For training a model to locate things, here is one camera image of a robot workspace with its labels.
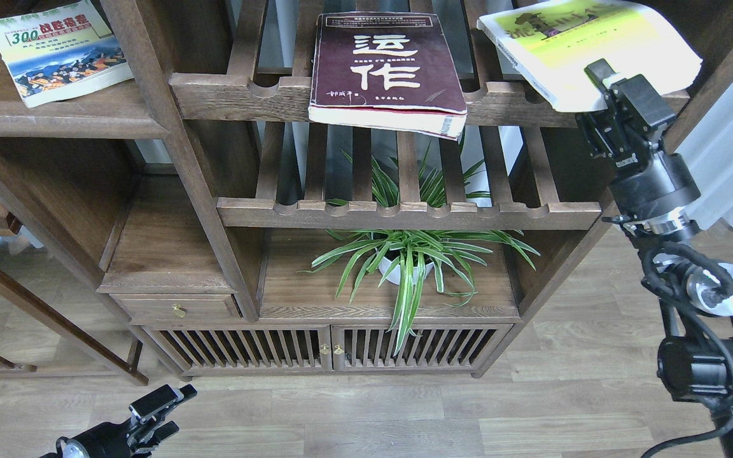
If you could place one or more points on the maroon book white characters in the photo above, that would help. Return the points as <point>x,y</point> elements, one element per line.
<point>390,70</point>

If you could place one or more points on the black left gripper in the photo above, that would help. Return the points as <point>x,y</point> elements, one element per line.
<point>113,440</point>

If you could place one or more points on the right slatted cabinet door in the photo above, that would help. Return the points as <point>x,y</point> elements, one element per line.
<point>432,348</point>

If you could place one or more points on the slatted cabinet door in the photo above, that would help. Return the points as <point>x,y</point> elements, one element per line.
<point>249,349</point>
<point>432,348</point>

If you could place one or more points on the brass drawer knob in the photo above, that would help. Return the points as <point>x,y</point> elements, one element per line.
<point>178,311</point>

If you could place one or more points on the wooden side furniture frame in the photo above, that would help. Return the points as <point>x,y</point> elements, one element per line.
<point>106,362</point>

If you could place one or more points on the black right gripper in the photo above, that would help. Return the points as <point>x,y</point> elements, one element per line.
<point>651,188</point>

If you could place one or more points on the left slatted cabinet door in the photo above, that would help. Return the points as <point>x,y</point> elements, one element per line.
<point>249,349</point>

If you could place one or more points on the white plant pot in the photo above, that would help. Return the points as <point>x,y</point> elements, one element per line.
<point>398,268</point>

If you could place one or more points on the colourful 300 paperback book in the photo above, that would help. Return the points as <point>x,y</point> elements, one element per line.
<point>61,53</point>

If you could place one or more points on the yellow cover book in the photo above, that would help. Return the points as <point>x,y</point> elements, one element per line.
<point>551,43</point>

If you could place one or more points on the small wooden drawer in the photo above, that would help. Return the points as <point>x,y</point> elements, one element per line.
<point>158,308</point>

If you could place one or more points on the green spider plant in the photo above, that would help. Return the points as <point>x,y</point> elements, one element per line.
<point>454,253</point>

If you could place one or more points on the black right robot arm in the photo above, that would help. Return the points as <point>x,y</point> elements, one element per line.
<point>695,358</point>

